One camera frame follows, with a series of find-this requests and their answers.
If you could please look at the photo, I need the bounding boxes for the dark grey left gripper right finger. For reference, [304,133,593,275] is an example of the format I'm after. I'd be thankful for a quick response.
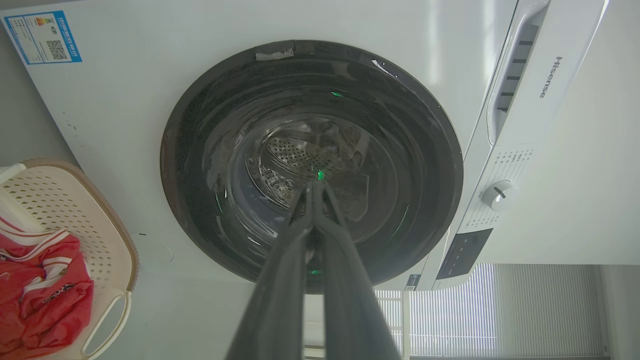
[311,181,402,360]

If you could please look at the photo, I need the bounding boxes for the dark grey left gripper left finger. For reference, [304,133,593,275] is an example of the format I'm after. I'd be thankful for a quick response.
[226,181,317,360]

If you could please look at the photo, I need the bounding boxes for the cream perforated laundry basket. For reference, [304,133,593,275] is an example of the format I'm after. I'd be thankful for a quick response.
[0,159,140,360]

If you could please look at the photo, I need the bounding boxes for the black washing machine display panel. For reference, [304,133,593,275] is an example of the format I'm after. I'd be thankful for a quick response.
[436,228,494,281]

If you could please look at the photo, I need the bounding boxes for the round dark washing machine door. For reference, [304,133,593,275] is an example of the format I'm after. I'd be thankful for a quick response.
[160,40,464,295]

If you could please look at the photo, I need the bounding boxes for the white vertical window blinds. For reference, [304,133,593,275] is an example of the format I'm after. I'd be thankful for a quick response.
[374,263,610,359]

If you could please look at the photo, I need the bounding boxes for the white washing machine dial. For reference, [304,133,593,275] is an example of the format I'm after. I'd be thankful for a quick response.
[481,180,520,212]

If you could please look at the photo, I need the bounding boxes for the white Hisense washing machine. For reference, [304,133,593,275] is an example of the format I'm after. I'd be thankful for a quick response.
[0,0,640,360]

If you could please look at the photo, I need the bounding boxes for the red and white garment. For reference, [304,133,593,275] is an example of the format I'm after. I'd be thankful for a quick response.
[0,216,95,360]

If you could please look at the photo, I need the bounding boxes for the blue energy label sticker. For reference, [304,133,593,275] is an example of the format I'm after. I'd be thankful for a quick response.
[4,10,83,65]

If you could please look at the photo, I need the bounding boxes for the white detergent drawer handle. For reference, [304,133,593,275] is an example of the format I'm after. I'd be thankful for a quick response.
[486,0,551,146]

